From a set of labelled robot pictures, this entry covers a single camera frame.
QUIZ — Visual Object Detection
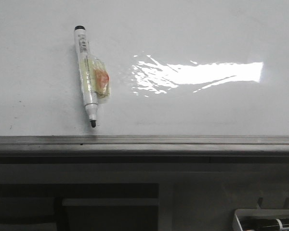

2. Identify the black marker in tray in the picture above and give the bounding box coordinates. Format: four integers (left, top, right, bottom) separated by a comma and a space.
240, 218, 289, 231

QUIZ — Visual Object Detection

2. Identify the white whiteboard with aluminium frame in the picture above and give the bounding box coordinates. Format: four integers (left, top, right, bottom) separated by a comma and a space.
0, 0, 289, 163

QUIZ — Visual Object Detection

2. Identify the white whiteboard marker with tape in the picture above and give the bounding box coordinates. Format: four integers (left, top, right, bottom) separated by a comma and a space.
74, 26, 110, 128

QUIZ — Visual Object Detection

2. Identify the white marker tray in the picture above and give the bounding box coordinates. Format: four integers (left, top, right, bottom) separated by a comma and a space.
233, 209, 289, 231

